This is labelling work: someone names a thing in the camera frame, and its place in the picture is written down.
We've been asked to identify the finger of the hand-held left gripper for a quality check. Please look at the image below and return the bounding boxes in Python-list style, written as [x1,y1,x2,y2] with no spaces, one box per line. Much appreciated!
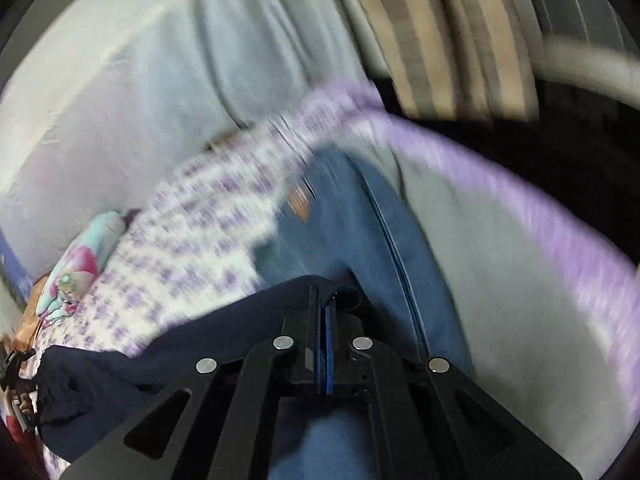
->
[0,347,38,426]

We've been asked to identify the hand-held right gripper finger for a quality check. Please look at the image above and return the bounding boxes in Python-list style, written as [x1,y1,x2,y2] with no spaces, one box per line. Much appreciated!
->
[326,294,571,480]
[60,285,327,480]

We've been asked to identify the dark navy pants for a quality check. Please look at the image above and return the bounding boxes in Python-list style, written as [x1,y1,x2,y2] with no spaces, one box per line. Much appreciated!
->
[35,275,361,466]

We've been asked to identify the orange satin pillow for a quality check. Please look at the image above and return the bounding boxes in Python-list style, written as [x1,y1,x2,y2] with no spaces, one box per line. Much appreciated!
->
[7,270,56,361]

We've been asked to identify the folded teal floral blanket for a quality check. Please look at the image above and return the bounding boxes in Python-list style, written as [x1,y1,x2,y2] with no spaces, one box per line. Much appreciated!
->
[32,210,128,326]

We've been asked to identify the blue jeans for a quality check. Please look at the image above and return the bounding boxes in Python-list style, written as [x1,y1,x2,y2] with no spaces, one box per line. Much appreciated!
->
[252,150,476,480]

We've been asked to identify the purple floral bedsheet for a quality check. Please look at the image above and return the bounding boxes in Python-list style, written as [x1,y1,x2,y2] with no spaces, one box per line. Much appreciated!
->
[10,80,640,480]

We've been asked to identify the white covered headboard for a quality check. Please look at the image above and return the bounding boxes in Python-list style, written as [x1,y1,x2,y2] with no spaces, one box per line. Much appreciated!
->
[0,0,381,281]

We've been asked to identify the beige striped curtain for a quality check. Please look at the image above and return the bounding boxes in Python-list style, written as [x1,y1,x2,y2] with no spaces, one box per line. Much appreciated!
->
[325,0,541,121]

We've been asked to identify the window with metal grille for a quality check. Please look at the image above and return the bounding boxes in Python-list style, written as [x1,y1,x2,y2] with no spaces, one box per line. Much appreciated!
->
[510,0,640,111]

